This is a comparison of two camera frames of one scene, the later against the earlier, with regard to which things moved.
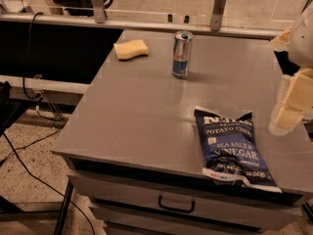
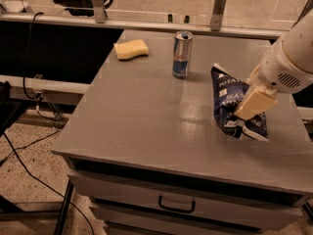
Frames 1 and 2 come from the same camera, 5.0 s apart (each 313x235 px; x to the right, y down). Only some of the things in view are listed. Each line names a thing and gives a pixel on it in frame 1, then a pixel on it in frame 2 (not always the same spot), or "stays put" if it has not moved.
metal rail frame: [143, 24] stays put
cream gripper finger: [294, 99] to [276, 74]
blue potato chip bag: [231, 150] to [227, 91]
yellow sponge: [130, 49] stays put
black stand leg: [65, 208] stays put
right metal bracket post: [218, 9] stays put
